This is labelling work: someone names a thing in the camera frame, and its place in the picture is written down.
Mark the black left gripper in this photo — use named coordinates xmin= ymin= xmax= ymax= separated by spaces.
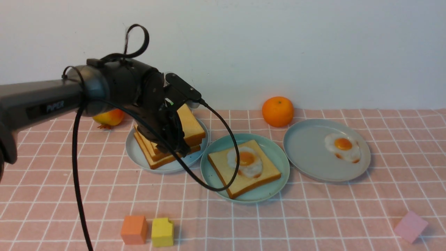
xmin=134 ymin=94 xmax=191 ymax=157

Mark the fried egg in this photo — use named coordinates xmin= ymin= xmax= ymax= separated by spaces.
xmin=324 ymin=133 xmax=361 ymax=163
xmin=226 ymin=146 xmax=263 ymax=178

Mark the bread slice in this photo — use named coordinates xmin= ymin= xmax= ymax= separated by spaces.
xmin=177 ymin=104 xmax=206 ymax=147
xmin=207 ymin=140 xmax=282 ymax=199
xmin=135 ymin=126 xmax=206 ymax=161
xmin=133 ymin=132 xmax=201 ymax=170

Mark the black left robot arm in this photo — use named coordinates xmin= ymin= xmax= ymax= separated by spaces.
xmin=0 ymin=59 xmax=202 ymax=172

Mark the red yellow pomegranate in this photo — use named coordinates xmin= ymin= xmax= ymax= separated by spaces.
xmin=92 ymin=109 xmax=125 ymax=130

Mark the orange tangerine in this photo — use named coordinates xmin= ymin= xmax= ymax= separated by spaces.
xmin=262 ymin=96 xmax=294 ymax=128

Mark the orange foam cube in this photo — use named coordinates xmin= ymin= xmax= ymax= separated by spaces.
xmin=121 ymin=215 xmax=148 ymax=245

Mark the light green center plate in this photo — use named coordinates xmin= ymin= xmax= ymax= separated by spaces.
xmin=200 ymin=134 xmax=290 ymax=203

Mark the yellow foam cube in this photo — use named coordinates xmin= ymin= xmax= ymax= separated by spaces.
xmin=151 ymin=218 xmax=174 ymax=248

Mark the grey egg plate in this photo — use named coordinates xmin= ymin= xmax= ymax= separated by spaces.
xmin=283 ymin=119 xmax=371 ymax=184

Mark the pink foam cube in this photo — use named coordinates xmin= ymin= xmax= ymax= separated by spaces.
xmin=394 ymin=211 xmax=428 ymax=244

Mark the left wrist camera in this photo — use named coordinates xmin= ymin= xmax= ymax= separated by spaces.
xmin=164 ymin=73 xmax=202 ymax=111

